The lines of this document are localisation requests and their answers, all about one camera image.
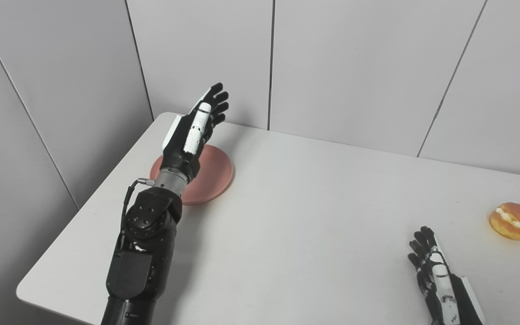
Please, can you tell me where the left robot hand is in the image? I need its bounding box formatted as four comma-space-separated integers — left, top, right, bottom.
160, 82, 230, 183

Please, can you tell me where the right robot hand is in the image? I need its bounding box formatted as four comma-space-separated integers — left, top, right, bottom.
407, 226, 486, 325

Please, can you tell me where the pink plate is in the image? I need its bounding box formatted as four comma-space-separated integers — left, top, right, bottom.
150, 144, 234, 206

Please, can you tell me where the cream puff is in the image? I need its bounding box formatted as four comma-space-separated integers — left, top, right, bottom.
488, 202, 520, 241

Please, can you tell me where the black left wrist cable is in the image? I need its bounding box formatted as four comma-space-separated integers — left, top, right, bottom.
120, 178, 156, 240

